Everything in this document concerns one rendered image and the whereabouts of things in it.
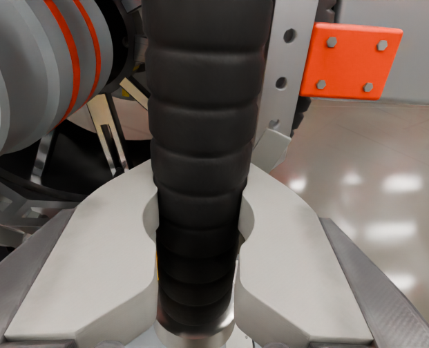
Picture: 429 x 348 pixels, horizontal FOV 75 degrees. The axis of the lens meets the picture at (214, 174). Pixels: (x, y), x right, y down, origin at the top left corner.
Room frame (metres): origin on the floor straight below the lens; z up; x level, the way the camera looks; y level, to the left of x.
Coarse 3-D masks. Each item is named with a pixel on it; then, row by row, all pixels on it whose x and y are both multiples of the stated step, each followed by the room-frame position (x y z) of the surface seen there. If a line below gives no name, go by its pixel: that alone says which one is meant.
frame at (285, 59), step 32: (288, 0) 0.30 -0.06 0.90; (288, 32) 0.34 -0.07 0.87; (288, 64) 0.30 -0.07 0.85; (288, 96) 0.30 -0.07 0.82; (256, 128) 0.30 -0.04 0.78; (288, 128) 0.30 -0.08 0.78; (256, 160) 0.30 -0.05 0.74; (0, 192) 0.32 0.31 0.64; (0, 224) 0.28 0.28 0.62; (32, 224) 0.29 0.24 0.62
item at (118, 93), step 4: (140, 12) 0.62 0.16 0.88; (140, 64) 0.66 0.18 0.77; (144, 64) 0.66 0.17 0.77; (140, 68) 0.66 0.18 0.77; (144, 68) 0.66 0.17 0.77; (136, 72) 0.66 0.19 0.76; (140, 72) 0.66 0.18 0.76; (144, 72) 0.66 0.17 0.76; (136, 76) 0.66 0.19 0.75; (140, 76) 0.66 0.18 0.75; (144, 76) 0.66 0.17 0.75; (140, 80) 0.66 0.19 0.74; (144, 80) 0.66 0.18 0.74; (144, 84) 0.66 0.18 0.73; (120, 88) 0.66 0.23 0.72; (148, 88) 0.66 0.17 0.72; (116, 92) 0.66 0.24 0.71; (120, 92) 0.66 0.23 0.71; (116, 96) 0.66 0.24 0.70; (120, 96) 0.66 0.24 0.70; (124, 96) 0.66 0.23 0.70; (132, 100) 0.66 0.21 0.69
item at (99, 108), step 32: (96, 0) 0.43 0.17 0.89; (128, 0) 0.40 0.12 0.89; (128, 32) 0.40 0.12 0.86; (128, 64) 0.40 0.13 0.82; (96, 96) 0.39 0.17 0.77; (64, 128) 0.55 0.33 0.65; (96, 128) 0.39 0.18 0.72; (0, 160) 0.38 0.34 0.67; (32, 160) 0.42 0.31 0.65; (64, 160) 0.45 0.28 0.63; (96, 160) 0.48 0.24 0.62; (128, 160) 0.40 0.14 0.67; (64, 192) 0.37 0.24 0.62
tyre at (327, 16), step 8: (320, 0) 0.39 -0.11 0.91; (328, 0) 0.39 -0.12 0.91; (320, 8) 0.39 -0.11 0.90; (328, 8) 0.39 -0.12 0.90; (320, 16) 0.39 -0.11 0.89; (328, 16) 0.39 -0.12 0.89; (296, 104) 0.39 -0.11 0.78; (304, 104) 0.39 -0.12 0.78; (296, 112) 0.39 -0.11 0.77; (296, 120) 0.39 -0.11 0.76; (296, 128) 0.39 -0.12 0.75; (0, 176) 0.37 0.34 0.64; (8, 184) 0.36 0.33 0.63; (16, 184) 0.37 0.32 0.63; (16, 192) 0.36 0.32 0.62; (24, 192) 0.36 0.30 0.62; (32, 192) 0.37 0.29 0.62; (48, 200) 0.37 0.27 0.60; (56, 200) 0.37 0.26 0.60; (64, 200) 0.37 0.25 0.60; (72, 200) 0.37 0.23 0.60
